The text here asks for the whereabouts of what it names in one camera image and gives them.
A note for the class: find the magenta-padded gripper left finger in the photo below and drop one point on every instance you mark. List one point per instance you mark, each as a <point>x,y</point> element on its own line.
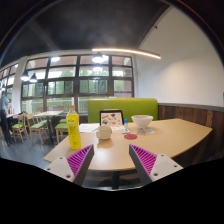
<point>58,166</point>

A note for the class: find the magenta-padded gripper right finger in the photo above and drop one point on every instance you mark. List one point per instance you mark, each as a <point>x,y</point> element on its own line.
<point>165,166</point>

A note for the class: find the yellow drink bottle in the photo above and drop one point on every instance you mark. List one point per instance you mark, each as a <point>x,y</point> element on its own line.
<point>73,130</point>

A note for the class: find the wooden chairs with green seats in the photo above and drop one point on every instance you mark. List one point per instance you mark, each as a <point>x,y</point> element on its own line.
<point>38,126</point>

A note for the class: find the flat round red coaster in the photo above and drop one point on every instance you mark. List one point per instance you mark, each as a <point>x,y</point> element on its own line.
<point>130,136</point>

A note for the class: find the white paper sheets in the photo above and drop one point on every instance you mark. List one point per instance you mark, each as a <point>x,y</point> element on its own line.
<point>88,127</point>

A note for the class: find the white ceramic bowl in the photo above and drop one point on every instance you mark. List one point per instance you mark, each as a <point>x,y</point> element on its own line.
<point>142,120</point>

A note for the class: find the small dark handheld device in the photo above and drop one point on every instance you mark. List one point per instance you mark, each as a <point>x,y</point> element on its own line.
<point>125,131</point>

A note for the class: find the light wooden dining table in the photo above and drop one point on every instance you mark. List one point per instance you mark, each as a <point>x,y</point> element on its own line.
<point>48,114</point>

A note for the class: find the small blue-capped bottle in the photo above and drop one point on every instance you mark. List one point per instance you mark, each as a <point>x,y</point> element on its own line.
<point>126,124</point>

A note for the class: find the printed sticker sheet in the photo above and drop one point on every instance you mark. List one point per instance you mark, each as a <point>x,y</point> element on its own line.
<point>117,127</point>

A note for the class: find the green upholstered bench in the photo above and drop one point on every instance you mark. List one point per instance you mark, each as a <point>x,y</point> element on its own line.
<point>133,108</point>

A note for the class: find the person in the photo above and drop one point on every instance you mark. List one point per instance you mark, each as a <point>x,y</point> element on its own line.
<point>4,116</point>

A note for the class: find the black pendant lamps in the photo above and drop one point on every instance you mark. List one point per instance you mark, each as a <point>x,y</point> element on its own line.
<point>98,58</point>

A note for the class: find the long curved ceiling light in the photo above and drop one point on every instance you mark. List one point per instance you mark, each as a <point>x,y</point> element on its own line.
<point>126,51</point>

